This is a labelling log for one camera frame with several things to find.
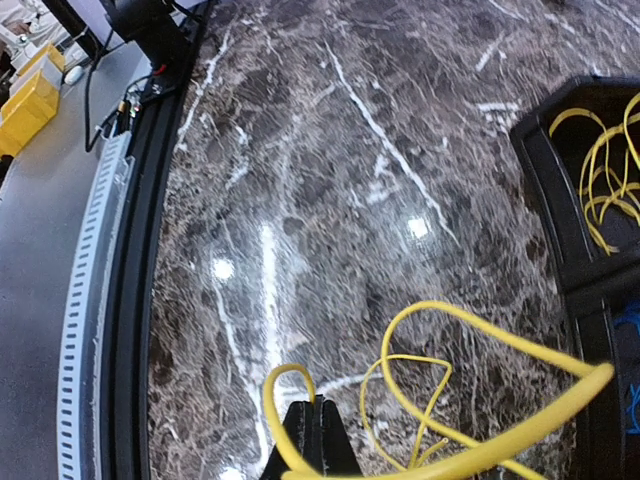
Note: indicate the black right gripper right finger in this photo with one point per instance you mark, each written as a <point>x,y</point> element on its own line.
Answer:
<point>333,453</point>

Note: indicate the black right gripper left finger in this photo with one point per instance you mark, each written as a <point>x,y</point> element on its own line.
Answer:
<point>293,443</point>

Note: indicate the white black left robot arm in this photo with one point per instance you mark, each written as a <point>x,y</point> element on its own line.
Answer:
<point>163,30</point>

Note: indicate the black middle storage bin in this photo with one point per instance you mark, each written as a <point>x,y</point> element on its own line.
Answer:
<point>604,323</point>

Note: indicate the yellow plastic bin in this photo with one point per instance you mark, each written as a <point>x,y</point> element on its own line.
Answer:
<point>33,99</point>

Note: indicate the black front table rail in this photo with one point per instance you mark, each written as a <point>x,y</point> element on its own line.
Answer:
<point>122,428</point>

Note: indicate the white slotted cable duct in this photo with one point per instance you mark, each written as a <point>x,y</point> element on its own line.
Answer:
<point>80,365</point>

